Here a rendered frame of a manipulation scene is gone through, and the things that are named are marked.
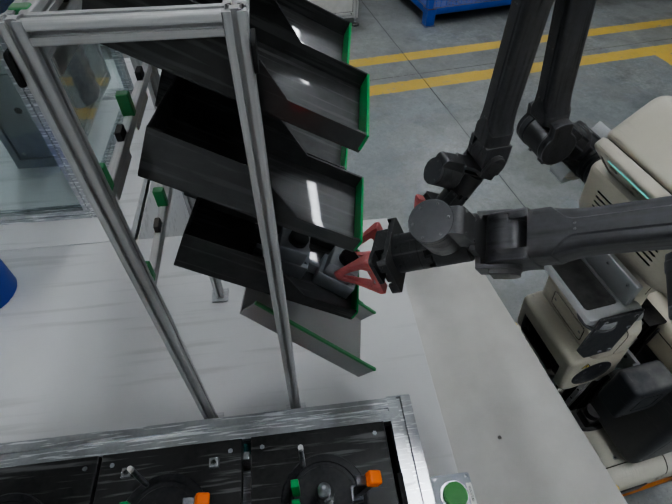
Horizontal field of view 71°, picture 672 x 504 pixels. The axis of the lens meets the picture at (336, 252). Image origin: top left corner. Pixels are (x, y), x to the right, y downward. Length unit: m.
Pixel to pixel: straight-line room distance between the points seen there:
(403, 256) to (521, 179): 2.43
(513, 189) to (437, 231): 2.40
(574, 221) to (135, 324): 0.97
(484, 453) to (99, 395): 0.81
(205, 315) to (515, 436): 0.74
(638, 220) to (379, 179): 2.36
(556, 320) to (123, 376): 1.05
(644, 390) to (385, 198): 1.76
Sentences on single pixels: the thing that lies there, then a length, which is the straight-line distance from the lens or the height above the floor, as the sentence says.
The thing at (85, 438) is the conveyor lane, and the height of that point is 0.96.
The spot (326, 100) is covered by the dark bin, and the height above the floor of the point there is 1.53.
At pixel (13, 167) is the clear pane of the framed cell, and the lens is 1.50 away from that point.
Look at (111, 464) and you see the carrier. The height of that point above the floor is 0.97.
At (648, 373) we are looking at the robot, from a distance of 1.42.
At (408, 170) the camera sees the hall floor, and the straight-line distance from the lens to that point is 2.95.
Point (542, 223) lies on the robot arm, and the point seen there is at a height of 1.41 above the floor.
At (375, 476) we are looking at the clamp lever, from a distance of 0.77.
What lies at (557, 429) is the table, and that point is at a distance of 1.11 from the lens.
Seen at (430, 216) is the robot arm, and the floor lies 1.41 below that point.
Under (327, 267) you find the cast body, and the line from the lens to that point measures 0.71.
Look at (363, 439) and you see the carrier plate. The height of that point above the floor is 0.97.
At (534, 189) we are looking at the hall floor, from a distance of 3.01.
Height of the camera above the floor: 1.81
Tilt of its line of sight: 48 degrees down
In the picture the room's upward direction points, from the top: straight up
